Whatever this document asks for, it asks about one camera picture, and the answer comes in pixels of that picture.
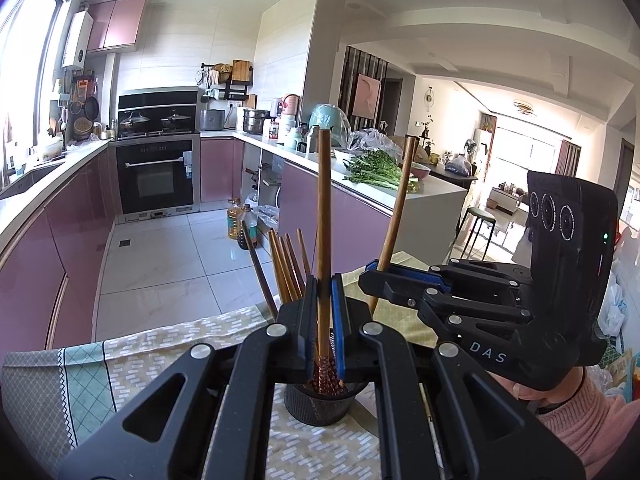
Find dark plastic bag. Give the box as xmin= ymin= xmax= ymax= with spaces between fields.
xmin=444 ymin=154 xmax=473 ymax=178

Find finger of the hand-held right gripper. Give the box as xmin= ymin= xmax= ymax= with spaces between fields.
xmin=358 ymin=271 xmax=535 ymax=343
xmin=364 ymin=259 xmax=521 ymax=292

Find pink base cabinets of peninsula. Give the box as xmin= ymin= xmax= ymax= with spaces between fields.
xmin=200 ymin=137 xmax=468 ymax=278

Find dark red curtain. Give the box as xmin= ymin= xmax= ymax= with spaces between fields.
xmin=555 ymin=140 xmax=583 ymax=178

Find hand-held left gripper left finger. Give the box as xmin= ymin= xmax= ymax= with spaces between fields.
xmin=56 ymin=274 xmax=321 ymax=480

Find bunch of wooden chopsticks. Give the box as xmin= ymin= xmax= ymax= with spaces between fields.
xmin=241 ymin=219 xmax=347 ymax=397

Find white wall water heater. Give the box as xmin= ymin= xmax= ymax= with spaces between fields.
xmin=61 ymin=10 xmax=95 ymax=71

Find kitchen sink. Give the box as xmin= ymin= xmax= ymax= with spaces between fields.
xmin=0 ymin=160 xmax=66 ymax=201

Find black wall shelf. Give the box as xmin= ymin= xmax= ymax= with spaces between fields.
xmin=201 ymin=60 xmax=253 ymax=103

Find cooking oil bottles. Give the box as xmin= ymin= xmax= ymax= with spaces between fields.
xmin=239 ymin=204 xmax=259 ymax=251

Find crumpled white plastic bag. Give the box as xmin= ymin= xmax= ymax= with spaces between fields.
xmin=252 ymin=204 xmax=281 ymax=231

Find green leafy vegetables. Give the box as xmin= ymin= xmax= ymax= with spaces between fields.
xmin=342 ymin=152 xmax=418 ymax=193

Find plain yellow tablecloth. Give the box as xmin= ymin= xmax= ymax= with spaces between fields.
xmin=342 ymin=252 xmax=441 ymax=348

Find person's right hand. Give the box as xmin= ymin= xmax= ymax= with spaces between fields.
xmin=500 ymin=367 xmax=587 ymax=413

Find patchwork print tablecloth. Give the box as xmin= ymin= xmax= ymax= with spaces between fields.
xmin=0 ymin=302 xmax=436 ymax=480

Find black integrated stove with oven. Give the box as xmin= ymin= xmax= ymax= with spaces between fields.
xmin=115 ymin=87 xmax=202 ymax=223

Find pink wall painting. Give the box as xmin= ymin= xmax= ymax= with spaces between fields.
xmin=352 ymin=73 xmax=383 ymax=120

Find brown patterned-end chopstick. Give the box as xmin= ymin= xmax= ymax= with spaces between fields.
xmin=368 ymin=135 xmax=420 ymax=315
xmin=316 ymin=129 xmax=333 ymax=361

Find black pot with glass lid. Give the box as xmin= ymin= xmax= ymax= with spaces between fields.
xmin=119 ymin=112 xmax=151 ymax=136
xmin=160 ymin=112 xmax=192 ymax=133

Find black mesh utensil holder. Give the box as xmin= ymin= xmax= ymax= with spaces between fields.
xmin=282 ymin=350 xmax=371 ymax=427

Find dark slatted partition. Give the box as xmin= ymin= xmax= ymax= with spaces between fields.
xmin=340 ymin=46 xmax=390 ymax=133

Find white kettle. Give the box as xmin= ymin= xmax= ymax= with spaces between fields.
xmin=277 ymin=114 xmax=305 ymax=150

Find pink wall cabinet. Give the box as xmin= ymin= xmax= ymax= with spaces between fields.
xmin=86 ymin=0 xmax=150 ymax=55

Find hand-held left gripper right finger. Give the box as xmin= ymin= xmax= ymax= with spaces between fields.
xmin=330 ymin=273 xmax=587 ymax=480

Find yellow cooking oil bottle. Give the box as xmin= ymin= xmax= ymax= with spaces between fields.
xmin=226 ymin=199 xmax=245 ymax=241

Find steel stockpot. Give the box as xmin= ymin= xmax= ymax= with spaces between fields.
xmin=242 ymin=107 xmax=271 ymax=136

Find pink base cabinets under window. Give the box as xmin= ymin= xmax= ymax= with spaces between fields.
xmin=0 ymin=140 xmax=118 ymax=356

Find large white plastic bag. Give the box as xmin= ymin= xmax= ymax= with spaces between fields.
xmin=597 ymin=260 xmax=628 ymax=338

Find clear plastic bag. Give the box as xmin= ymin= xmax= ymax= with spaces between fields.
xmin=347 ymin=128 xmax=406 ymax=161

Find kitchen window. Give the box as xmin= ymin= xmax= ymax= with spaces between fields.
xmin=0 ymin=0 xmax=66 ymax=141

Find round green-top stool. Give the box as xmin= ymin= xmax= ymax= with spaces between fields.
xmin=452 ymin=207 xmax=496 ymax=261

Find silver rice cooker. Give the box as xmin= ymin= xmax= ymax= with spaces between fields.
xmin=200 ymin=108 xmax=226 ymax=132

